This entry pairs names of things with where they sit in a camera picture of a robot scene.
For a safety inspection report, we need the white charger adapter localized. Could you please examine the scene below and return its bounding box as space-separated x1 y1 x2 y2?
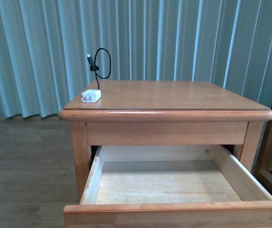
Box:
81 89 102 103

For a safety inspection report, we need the black charger cable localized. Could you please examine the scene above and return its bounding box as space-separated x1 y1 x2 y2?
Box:
86 47 112 91

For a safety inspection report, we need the wooden drawer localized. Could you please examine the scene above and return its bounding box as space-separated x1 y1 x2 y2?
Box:
64 145 272 228

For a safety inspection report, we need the wooden nightstand cabinet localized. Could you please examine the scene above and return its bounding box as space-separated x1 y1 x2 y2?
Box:
60 80 272 195

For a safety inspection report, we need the light green curtain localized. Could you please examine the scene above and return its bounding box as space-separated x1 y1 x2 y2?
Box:
0 0 272 117

